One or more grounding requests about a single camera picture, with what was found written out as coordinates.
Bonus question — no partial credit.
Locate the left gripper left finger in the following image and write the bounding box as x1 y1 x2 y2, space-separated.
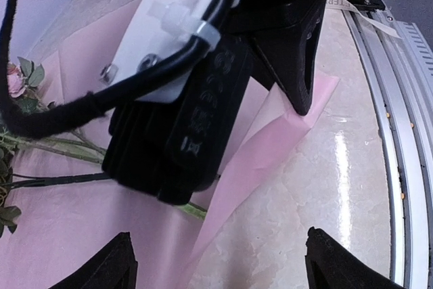
52 232 138 289

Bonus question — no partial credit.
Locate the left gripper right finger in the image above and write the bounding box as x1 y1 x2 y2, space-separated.
305 227 400 289

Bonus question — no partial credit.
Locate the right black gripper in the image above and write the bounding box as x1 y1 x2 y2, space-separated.
229 0 326 116

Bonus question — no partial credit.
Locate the pink wrapping paper sheet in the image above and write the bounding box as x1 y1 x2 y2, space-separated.
0 0 341 289

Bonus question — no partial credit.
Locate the pale pink fake flower stem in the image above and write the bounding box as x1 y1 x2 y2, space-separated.
13 126 208 221

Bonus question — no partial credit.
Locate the blue fake flower bunch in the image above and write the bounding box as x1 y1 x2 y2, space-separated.
1 143 109 236

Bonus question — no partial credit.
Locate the pink fake rose stem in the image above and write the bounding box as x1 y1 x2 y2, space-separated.
7 57 45 99

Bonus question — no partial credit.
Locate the beige printed ribbon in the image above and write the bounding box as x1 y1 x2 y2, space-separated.
325 0 403 40

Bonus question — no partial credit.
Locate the front aluminium rail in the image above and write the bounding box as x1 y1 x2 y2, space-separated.
344 11 432 288

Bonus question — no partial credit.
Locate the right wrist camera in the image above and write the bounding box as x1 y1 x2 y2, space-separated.
102 0 254 206

